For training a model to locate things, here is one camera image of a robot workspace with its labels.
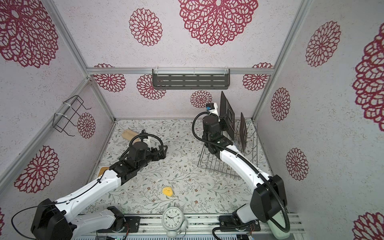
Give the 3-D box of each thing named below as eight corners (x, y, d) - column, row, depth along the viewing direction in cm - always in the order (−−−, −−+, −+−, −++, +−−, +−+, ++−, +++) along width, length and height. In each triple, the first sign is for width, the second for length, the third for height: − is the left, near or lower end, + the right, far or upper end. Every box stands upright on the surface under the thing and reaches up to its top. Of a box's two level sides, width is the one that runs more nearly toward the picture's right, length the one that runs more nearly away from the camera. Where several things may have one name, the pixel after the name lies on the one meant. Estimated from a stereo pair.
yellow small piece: (162, 196, 84) (162, 194, 82) (163, 188, 87) (163, 186, 85) (172, 196, 84) (172, 194, 82) (173, 188, 87) (173, 186, 85)
